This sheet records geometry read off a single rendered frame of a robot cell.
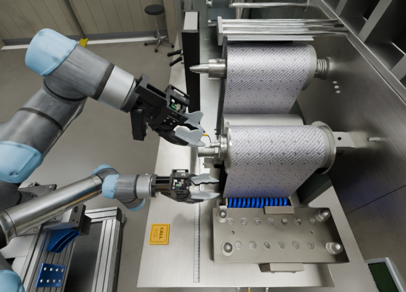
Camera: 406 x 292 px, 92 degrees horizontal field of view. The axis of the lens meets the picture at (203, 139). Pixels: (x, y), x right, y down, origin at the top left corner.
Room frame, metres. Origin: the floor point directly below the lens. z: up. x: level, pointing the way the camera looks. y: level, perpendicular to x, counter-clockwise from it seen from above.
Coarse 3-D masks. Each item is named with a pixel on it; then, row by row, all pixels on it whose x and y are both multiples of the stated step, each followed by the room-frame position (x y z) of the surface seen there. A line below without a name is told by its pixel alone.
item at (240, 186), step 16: (240, 176) 0.25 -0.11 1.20; (256, 176) 0.25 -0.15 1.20; (272, 176) 0.25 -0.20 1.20; (288, 176) 0.25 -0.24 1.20; (304, 176) 0.25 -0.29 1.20; (224, 192) 0.25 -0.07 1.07; (240, 192) 0.25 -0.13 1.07; (256, 192) 0.25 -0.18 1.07; (272, 192) 0.25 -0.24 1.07; (288, 192) 0.25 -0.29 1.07
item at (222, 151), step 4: (220, 136) 0.32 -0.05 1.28; (224, 136) 0.32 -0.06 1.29; (220, 140) 0.31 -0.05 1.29; (224, 140) 0.31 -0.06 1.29; (220, 144) 0.30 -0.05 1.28; (224, 144) 0.30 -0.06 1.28; (220, 148) 0.29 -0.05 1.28; (224, 148) 0.29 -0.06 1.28; (220, 152) 0.28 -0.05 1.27; (224, 152) 0.28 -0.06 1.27; (220, 156) 0.28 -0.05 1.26; (224, 156) 0.27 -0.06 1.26; (220, 160) 0.27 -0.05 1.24; (224, 160) 0.27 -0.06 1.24
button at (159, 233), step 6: (150, 228) 0.17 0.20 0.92; (156, 228) 0.17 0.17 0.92; (162, 228) 0.17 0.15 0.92; (168, 228) 0.17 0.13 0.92; (150, 234) 0.15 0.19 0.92; (156, 234) 0.15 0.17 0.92; (162, 234) 0.15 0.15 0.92; (168, 234) 0.15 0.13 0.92; (150, 240) 0.13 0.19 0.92; (156, 240) 0.13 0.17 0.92; (162, 240) 0.13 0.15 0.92; (168, 240) 0.13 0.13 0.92
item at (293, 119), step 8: (224, 120) 0.43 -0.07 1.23; (232, 120) 0.43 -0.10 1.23; (240, 120) 0.43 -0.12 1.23; (248, 120) 0.43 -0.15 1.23; (256, 120) 0.43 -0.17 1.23; (264, 120) 0.43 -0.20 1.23; (272, 120) 0.43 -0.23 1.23; (280, 120) 0.43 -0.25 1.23; (288, 120) 0.43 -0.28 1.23; (296, 120) 0.43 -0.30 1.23
